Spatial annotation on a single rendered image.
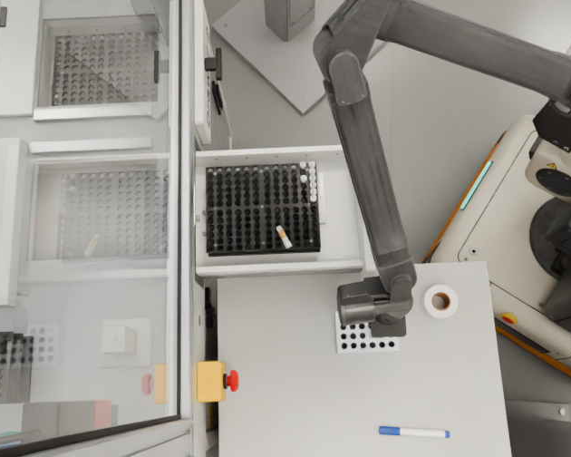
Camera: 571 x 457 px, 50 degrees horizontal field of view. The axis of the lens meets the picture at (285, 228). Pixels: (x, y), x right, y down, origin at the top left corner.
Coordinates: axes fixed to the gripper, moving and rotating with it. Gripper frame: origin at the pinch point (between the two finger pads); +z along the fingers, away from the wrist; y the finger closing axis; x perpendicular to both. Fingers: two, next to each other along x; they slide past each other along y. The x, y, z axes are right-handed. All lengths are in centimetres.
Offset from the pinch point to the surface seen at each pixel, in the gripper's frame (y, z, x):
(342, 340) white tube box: 4.5, 1.7, -7.7
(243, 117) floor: -85, 80, -32
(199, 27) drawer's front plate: -60, -12, -35
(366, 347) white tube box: 6.1, 1.7, -2.9
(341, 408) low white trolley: 17.6, 5.7, -8.4
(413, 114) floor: -83, 79, 30
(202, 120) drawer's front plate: -39, -12, -34
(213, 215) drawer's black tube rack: -19.7, -8.4, -32.5
